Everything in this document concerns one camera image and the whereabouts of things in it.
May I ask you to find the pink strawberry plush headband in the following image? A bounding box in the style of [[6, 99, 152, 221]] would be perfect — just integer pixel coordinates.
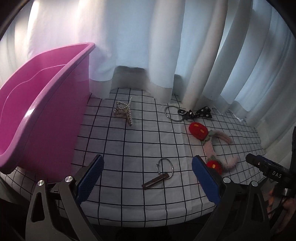
[[189, 122, 238, 175]]

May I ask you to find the black polka dot bow clip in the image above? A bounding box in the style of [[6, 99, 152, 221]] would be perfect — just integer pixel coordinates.
[[178, 106, 212, 120]]

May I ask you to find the plain silver bangle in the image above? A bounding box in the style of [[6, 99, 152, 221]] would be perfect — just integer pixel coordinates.
[[164, 105, 187, 123]]

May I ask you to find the silver bangle with clasp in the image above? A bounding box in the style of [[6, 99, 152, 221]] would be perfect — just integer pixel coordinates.
[[156, 158, 175, 179]]

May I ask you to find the right hand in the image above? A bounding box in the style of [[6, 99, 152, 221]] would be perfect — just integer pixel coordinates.
[[267, 188, 295, 226]]

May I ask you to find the pink plastic bin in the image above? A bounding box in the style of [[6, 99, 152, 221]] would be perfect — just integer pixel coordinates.
[[1, 43, 95, 181]]

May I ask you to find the white curtain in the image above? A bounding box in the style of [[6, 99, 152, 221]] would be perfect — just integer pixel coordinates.
[[1, 1, 295, 166]]

